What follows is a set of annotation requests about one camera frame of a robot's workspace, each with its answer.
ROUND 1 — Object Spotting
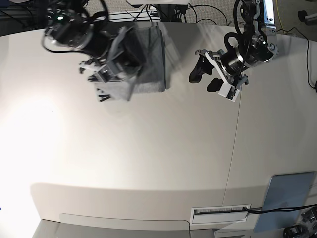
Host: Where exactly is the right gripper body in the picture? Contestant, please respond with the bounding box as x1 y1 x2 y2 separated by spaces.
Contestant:
79 27 129 83

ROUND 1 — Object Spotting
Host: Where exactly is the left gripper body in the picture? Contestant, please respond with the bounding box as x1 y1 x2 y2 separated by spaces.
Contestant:
195 49 249 87

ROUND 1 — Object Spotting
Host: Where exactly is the yellow cable on floor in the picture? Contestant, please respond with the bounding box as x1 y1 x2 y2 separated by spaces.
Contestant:
275 0 285 32

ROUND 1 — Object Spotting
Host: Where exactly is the white cable grommet slot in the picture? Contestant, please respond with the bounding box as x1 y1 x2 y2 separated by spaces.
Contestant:
190 204 251 226

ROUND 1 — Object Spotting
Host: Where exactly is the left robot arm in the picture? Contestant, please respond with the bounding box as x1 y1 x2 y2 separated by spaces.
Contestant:
189 0 278 92

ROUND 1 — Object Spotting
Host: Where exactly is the blue-grey board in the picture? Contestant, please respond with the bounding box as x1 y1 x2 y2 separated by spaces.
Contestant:
254 171 316 233

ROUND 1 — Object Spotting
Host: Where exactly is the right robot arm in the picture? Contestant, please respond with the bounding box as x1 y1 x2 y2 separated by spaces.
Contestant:
42 0 167 101

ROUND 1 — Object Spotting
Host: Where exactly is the grey T-shirt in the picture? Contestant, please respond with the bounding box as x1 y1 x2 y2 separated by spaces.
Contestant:
88 24 166 102

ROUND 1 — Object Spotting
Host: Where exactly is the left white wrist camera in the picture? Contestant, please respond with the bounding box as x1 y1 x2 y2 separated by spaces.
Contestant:
218 83 240 102

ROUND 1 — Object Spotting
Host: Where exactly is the black device on floor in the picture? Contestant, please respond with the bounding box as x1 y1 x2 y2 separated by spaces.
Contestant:
283 224 309 238

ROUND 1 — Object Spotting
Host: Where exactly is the black cable at slot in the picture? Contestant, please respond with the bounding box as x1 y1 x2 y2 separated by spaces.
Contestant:
243 204 317 214

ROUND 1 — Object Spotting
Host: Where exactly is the black floor cables bundle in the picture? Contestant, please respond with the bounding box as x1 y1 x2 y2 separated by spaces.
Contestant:
108 0 228 27

